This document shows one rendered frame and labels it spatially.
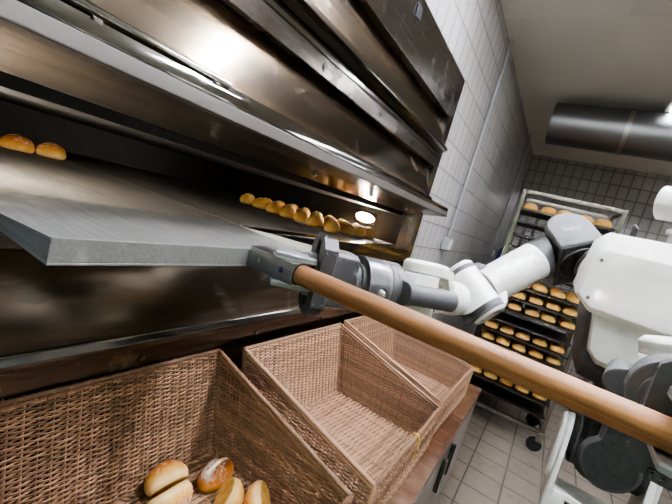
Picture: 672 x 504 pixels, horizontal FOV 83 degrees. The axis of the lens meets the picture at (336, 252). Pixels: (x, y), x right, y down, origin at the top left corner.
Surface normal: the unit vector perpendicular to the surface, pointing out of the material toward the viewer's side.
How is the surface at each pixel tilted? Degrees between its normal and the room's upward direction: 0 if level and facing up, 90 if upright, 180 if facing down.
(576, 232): 46
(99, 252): 90
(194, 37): 70
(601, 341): 91
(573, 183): 90
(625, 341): 91
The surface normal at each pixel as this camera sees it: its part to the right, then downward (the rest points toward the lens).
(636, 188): -0.51, -0.04
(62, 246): 0.81, 0.30
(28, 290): 0.86, -0.04
